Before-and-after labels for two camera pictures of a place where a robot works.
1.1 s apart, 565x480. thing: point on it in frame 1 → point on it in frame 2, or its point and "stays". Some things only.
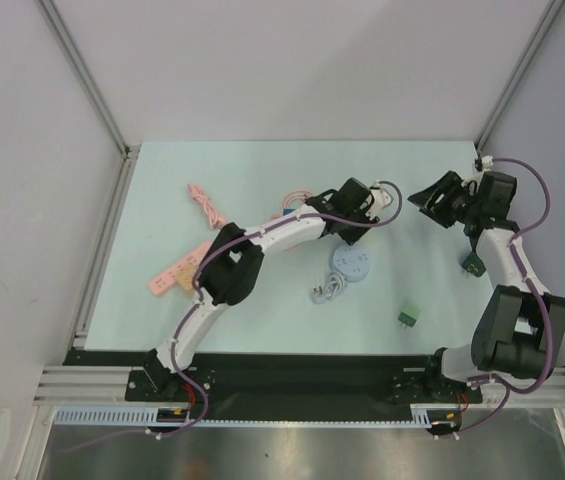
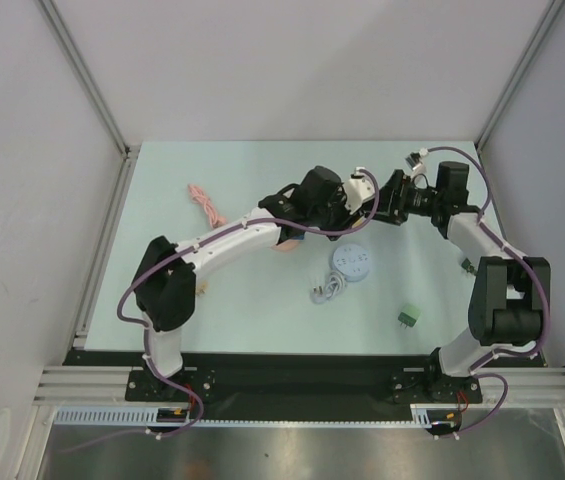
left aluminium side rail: (122, 185) stays
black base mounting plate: (280, 385) stays
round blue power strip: (352, 263) stays
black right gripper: (444, 201) → (397, 195)
